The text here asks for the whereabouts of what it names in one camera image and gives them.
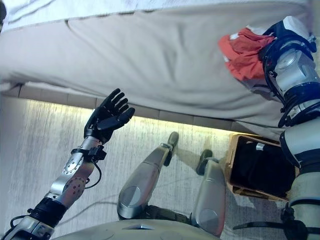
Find red garment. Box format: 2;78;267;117
217;27;277;81

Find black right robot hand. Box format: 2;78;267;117
262;16;316;46

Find woven wicker laundry basket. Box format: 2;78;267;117
224;133;298;202

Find bed with beige cover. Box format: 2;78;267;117
0;4;320;136

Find silver left robot leg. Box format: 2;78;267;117
116;131;180;221

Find white garment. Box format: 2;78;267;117
223;23;281;101

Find black garment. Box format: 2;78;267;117
229;141;296;198

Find grey floor cable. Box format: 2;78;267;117
57;199;118;226

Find grey robot torso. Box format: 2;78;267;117
49;219;223;240

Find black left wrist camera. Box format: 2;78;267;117
87;145;107;161

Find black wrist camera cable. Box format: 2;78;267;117
84;159;103;189

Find white bed sheet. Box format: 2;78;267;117
0;0;308;32

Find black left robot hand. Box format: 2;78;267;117
83;88;136;145

